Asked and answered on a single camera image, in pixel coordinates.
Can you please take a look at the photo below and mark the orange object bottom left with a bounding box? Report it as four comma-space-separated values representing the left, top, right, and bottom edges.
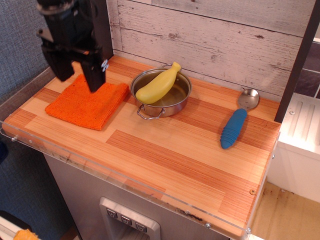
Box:
13, 229, 39, 240

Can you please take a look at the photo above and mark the orange towel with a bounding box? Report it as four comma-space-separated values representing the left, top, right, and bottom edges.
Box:
45, 74, 129, 131

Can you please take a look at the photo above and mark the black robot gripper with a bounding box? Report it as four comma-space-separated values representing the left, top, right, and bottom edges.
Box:
37, 0, 109, 92

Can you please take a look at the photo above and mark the yellow toy banana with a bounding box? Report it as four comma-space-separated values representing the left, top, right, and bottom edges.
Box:
135, 62, 182, 105

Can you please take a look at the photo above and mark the clear acrylic table guard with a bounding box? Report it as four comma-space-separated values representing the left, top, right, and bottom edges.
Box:
0, 36, 281, 236

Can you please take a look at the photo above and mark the steel dispenser panel with buttons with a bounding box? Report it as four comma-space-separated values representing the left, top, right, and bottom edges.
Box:
99, 197, 161, 240

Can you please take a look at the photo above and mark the blue-handled metal spoon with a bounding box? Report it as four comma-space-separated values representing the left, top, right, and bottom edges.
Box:
220, 88, 260, 149

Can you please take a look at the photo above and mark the small steel pot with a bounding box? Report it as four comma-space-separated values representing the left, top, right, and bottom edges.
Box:
130, 65, 192, 120

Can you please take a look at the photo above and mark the dark right shelf post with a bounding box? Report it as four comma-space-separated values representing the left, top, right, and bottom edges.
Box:
274, 0, 320, 123

